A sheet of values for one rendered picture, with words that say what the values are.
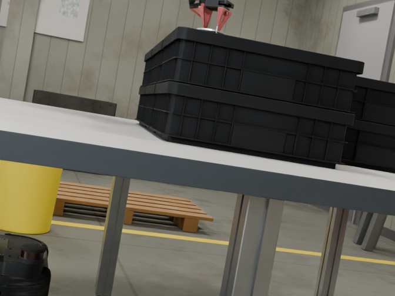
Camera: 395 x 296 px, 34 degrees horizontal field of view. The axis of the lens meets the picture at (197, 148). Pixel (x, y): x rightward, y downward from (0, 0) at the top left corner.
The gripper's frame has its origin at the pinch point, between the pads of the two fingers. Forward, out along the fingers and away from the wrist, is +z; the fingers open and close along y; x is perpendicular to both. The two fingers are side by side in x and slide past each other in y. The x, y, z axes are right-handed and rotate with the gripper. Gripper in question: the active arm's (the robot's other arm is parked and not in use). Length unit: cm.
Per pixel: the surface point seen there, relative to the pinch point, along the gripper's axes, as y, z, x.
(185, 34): -35, 17, 76
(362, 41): 69, -89, -444
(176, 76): -34, 25, 75
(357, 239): 9, 89, -308
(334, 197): -74, 42, 89
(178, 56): -34, 21, 76
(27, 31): 414, -50, -351
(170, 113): -34, 33, 75
